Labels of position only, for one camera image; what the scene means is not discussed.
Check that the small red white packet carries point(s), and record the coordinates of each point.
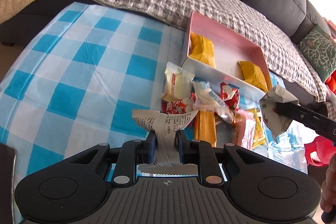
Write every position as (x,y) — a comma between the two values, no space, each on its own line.
(230,95)

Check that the cream yellow snack packet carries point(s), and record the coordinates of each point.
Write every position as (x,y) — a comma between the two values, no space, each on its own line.
(178,83)

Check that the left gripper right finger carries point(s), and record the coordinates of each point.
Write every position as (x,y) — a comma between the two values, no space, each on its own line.
(188,150)

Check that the white green snack packet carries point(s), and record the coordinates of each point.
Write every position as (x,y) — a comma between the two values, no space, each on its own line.
(276,122)

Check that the pink clear snack packet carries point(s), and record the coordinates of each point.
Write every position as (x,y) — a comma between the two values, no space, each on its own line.
(244,129)

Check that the yellow orange packet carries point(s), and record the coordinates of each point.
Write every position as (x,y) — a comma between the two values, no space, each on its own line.
(204,127)

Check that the red white snack packet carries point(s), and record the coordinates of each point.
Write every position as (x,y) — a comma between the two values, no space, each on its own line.
(179,106)

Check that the red object at right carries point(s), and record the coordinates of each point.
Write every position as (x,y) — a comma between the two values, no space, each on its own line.
(319,152)

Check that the pink white cardboard box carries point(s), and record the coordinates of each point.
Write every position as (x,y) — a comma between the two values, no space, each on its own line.
(230,47)

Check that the small yellow packet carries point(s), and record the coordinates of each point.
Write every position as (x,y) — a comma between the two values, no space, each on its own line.
(259,137)

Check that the right hand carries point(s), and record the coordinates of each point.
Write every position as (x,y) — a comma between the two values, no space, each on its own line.
(328,188)

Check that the green patterned cushion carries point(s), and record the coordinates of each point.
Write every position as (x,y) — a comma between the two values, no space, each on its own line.
(319,49)

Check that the blue checkered tablecloth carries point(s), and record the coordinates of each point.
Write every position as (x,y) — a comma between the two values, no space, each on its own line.
(76,83)

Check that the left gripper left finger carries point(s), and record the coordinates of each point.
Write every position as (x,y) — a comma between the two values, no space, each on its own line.
(145,150)

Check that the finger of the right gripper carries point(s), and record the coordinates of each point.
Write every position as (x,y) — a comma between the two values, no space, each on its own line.
(319,123)

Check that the large yellow packet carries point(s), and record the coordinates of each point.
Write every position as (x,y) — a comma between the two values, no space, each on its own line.
(253,75)
(202,49)

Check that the white printed snack packet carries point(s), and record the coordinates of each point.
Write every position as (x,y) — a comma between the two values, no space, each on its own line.
(165,126)

